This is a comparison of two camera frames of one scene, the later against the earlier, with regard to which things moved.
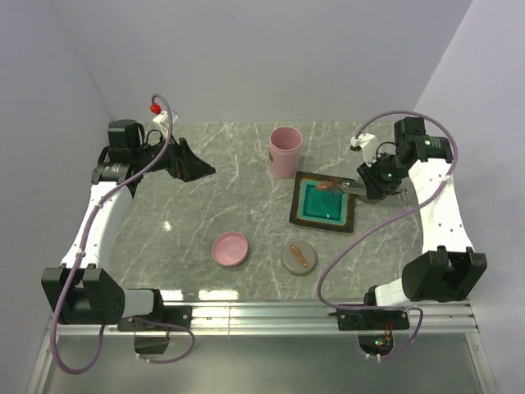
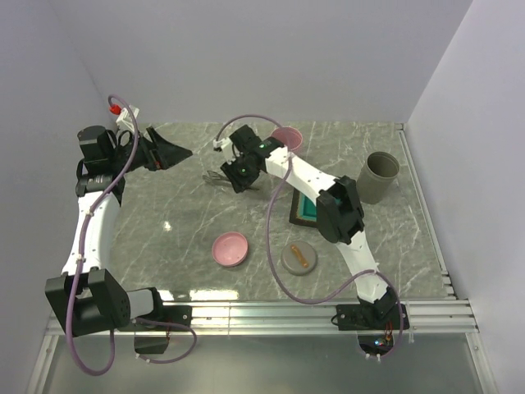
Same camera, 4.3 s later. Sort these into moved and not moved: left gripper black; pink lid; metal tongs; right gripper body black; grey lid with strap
Moved: right gripper body black; metal tongs; left gripper black
Not moved: pink lid; grey lid with strap
